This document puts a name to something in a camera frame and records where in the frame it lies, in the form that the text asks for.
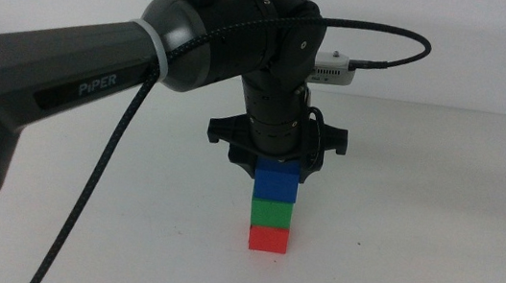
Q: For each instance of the green cube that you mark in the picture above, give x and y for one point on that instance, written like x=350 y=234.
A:
x=271 y=214

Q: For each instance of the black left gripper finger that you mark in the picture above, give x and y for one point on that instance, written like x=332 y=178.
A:
x=242 y=162
x=310 y=170

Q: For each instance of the blue cube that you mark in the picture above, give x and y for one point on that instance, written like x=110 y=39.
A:
x=277 y=183

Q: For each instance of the red cube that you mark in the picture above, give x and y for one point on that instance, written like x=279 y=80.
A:
x=268 y=240

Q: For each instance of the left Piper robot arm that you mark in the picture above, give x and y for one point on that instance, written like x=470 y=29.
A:
x=25 y=70

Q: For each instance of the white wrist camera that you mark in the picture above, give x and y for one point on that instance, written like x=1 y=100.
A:
x=334 y=69

